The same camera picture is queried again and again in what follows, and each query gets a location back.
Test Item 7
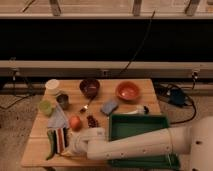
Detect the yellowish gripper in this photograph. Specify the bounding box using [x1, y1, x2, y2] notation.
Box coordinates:
[61, 133, 87, 157]

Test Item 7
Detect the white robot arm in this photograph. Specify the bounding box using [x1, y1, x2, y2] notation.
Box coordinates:
[64, 116, 213, 171]

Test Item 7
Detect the dark maroon bowl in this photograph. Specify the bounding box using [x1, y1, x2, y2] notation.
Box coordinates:
[79, 78, 100, 98]

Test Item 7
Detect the orange red bowl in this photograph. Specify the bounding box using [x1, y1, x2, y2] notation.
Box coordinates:
[115, 81, 140, 101]

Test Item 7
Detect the dark red grape bunch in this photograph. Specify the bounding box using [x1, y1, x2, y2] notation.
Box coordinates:
[87, 115, 99, 128]

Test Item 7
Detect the green chili pepper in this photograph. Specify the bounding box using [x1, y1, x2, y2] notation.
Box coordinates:
[46, 130, 55, 160]

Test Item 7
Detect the light blue cloth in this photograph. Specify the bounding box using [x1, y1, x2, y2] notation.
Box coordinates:
[47, 105, 69, 128]

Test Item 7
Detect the metal spoon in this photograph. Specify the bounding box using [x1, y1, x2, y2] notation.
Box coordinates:
[79, 98, 94, 113]

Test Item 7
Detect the wooden table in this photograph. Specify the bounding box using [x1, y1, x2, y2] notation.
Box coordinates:
[21, 79, 160, 168]

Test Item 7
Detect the grey metal cup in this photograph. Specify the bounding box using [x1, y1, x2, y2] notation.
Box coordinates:
[56, 94, 69, 110]

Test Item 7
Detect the green plastic tray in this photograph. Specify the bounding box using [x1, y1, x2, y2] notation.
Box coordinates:
[108, 114, 180, 171]

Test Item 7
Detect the light green cup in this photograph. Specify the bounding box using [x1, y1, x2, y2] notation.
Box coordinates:
[38, 100, 53, 117]

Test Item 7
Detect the blue sponge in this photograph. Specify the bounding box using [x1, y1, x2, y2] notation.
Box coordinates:
[100, 100, 118, 115]

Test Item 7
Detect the white cup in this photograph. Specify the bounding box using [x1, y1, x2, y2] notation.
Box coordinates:
[45, 79, 60, 96]

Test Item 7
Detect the white bottle with black cap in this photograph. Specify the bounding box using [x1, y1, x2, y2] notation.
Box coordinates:
[129, 105, 149, 115]

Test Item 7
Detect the black hanging cable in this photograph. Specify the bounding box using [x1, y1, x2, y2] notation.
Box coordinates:
[117, 9, 157, 77]

